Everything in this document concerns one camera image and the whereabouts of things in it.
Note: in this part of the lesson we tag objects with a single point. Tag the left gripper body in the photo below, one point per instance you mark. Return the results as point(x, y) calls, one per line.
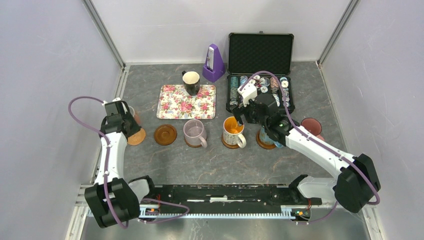
point(133, 126)

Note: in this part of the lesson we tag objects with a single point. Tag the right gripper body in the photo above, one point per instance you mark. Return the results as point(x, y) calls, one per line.
point(249, 111)

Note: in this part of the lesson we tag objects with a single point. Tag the salmon mug white inside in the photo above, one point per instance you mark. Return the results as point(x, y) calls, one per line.
point(135, 115)

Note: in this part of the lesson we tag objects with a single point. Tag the woven rattan coaster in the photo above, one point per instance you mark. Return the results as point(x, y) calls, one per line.
point(137, 138)

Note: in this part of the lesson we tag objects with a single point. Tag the blue mug orange inside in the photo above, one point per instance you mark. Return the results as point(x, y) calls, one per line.
point(267, 140)

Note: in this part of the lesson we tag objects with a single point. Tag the white mug orange inside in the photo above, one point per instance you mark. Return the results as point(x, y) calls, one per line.
point(233, 132)

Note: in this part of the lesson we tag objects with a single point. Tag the wooden coaster two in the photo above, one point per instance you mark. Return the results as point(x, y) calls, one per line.
point(263, 145)

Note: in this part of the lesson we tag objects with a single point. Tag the wooden coaster one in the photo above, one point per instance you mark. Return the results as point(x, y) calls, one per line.
point(165, 134)

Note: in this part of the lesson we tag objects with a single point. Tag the wooden coaster four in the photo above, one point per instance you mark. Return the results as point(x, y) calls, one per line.
point(229, 146)

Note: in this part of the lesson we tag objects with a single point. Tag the pink mug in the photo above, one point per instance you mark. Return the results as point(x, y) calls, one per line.
point(313, 126)

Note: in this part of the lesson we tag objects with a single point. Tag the floral tray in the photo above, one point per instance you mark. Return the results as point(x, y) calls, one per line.
point(176, 104)

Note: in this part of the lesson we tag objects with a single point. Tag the lilac mug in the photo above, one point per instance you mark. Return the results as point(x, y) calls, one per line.
point(195, 133)

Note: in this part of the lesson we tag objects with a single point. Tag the wooden coaster three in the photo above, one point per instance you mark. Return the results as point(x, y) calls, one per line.
point(192, 146)

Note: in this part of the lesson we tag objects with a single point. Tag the black mug white inside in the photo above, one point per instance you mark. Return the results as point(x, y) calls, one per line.
point(191, 80)

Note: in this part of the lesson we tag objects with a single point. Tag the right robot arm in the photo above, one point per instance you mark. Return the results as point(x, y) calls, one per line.
point(355, 180)

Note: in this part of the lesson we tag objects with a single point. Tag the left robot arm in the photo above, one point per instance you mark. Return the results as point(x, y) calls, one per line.
point(111, 199)

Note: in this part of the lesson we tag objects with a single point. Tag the teal poker chip stack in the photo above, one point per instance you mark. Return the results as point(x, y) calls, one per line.
point(234, 83)

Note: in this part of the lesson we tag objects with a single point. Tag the black poker chip case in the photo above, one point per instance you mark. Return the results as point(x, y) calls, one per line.
point(249, 53)

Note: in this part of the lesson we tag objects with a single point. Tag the purple metronome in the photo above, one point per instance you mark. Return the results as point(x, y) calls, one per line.
point(214, 67)

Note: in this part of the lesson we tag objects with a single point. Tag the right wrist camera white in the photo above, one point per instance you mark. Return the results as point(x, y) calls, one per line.
point(247, 92)

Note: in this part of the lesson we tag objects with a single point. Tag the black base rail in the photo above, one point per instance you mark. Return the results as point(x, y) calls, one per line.
point(226, 199)

